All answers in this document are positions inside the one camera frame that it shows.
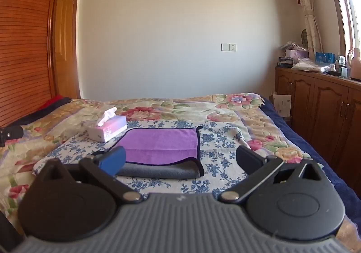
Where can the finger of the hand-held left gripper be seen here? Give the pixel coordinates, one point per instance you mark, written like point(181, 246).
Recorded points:
point(12, 132)

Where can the red cloth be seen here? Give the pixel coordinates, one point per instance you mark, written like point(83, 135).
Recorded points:
point(53, 100)

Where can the dark navy blanket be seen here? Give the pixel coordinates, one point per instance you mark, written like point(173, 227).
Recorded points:
point(42, 113)

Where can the woven hand fan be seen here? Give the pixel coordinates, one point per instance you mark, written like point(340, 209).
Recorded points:
point(305, 40)

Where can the white paper box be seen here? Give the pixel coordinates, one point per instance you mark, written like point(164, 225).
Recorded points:
point(282, 105)

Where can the wooden slatted wardrobe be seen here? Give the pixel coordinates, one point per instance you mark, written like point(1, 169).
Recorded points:
point(25, 44)

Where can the beige patterned curtain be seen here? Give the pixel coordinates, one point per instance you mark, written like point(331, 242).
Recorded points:
point(306, 2)

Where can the pink tissue pack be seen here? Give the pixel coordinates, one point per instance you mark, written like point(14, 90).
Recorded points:
point(294, 55)

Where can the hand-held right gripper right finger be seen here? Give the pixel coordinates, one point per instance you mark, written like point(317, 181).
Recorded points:
point(248, 158)

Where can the clear plastic bag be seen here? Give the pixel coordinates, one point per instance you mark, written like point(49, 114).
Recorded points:
point(307, 66)

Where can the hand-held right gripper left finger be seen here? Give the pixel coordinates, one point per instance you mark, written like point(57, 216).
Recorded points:
point(114, 161)

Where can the blue floral white cloth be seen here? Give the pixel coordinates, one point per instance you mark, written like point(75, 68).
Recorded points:
point(220, 140)

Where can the wooden cabinet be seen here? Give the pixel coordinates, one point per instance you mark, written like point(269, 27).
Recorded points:
point(324, 106)

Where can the wooden window frame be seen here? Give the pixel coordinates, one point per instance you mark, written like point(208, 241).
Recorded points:
point(342, 2)

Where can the wooden door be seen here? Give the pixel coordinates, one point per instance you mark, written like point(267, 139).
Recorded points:
point(65, 44)

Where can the purple and grey towel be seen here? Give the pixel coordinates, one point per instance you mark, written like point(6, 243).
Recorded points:
point(160, 143)

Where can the stack of dark books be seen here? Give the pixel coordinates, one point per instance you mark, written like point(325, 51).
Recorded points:
point(284, 63)

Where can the white pink tissue box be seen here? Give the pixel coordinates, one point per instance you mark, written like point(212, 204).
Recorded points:
point(110, 130)

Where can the pink bottle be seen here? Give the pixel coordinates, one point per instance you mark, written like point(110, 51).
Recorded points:
point(356, 65)

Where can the floral bedspread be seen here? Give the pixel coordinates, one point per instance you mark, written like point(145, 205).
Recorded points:
point(174, 109)

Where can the white wall socket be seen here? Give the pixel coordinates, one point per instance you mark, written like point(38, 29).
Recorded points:
point(228, 47)

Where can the navy bed sheet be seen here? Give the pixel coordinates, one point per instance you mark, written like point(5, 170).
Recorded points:
point(341, 185)

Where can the blue box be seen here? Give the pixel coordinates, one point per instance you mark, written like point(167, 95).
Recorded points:
point(325, 57)

